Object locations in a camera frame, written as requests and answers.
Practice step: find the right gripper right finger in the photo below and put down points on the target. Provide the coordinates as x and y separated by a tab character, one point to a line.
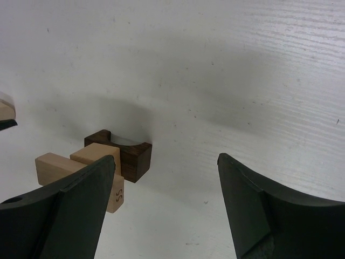
270	220

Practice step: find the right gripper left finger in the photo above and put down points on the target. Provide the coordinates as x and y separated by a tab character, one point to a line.
60	220

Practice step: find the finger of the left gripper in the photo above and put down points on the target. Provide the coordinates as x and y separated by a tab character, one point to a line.
5	124

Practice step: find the light wood cylinder block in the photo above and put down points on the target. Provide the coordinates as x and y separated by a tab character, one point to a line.
7	111

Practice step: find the long light wood block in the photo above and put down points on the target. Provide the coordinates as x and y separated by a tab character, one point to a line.
52	167

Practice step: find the light wood cube block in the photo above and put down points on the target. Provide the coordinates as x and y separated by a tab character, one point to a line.
94	152

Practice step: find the dark brown arch block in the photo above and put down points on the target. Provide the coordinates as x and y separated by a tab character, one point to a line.
135	159

